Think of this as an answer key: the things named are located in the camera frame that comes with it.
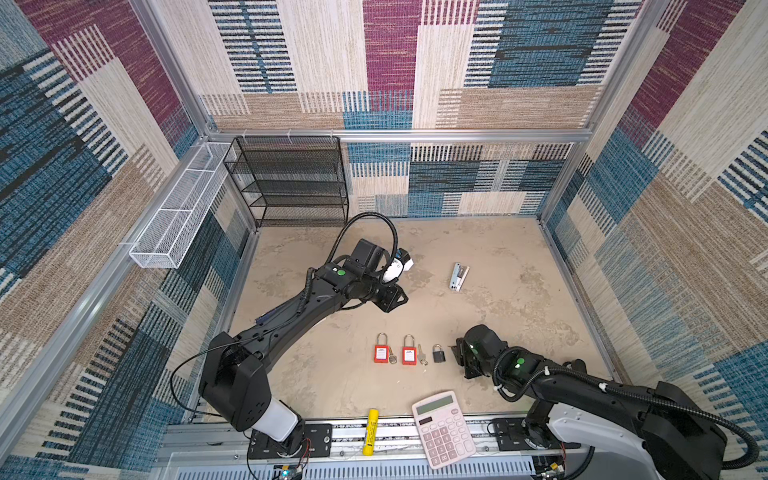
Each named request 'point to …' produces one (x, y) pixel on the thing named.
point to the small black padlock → (438, 353)
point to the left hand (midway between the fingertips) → (404, 293)
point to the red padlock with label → (382, 350)
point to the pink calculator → (445, 430)
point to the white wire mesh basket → (166, 240)
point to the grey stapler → (458, 277)
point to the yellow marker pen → (371, 432)
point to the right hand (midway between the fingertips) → (448, 348)
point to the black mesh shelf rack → (291, 182)
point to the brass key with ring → (392, 359)
